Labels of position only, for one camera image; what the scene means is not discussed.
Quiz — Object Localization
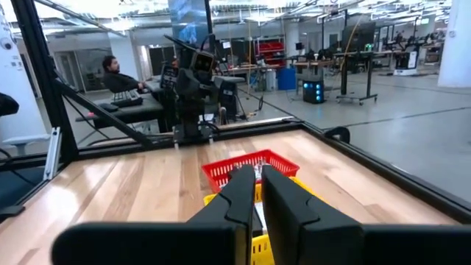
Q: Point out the black rolling stand table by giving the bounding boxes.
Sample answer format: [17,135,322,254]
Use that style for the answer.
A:
[333,9,379,106]

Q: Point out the red plastic basket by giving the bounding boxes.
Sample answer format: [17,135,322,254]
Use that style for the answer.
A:
[201,149,301,194]

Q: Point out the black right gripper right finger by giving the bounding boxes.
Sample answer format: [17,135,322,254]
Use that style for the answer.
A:
[261,164,471,265]

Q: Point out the black table clamp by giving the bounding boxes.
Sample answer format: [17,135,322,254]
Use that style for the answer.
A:
[323,126,351,144]

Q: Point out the red storage bin shelf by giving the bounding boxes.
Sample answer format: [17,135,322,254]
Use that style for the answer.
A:
[253,36,286,68]

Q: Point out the white mobile cart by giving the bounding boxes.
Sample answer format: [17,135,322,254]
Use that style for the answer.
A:
[392,50,419,77]

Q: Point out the black aluminium table frame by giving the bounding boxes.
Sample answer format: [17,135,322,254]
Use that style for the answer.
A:
[0,0,471,225]

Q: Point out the person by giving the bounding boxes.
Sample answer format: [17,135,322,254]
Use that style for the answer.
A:
[102,54,145,94]

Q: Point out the black computer keyboard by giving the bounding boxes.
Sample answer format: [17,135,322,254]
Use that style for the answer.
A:
[111,89,144,108]

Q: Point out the black computer tower blue lights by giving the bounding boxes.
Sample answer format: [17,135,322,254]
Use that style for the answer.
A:
[302,79,325,105]

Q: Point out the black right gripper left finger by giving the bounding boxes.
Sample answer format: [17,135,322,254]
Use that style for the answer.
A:
[51,164,256,265]

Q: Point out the yellow plastic basket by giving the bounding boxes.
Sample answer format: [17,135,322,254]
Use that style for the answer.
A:
[202,176,325,265]

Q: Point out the silver aluminium extrusion post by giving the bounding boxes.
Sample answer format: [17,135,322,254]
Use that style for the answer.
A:
[43,127,63,181]

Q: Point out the white building column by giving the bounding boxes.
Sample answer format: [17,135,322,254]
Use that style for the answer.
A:
[436,0,471,89]

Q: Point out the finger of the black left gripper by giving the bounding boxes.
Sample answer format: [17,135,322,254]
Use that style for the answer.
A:
[163,34,198,52]

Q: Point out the blue hanging banner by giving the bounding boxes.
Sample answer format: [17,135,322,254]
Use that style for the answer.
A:
[168,0,210,46]

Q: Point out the white digital thermometer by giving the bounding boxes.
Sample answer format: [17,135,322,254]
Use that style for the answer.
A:
[253,200,266,236]

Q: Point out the blue plastic bin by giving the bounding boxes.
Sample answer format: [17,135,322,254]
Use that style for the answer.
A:
[276,67,297,91]

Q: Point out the black office desk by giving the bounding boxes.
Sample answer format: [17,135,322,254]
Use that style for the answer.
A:
[75,75,174,133]

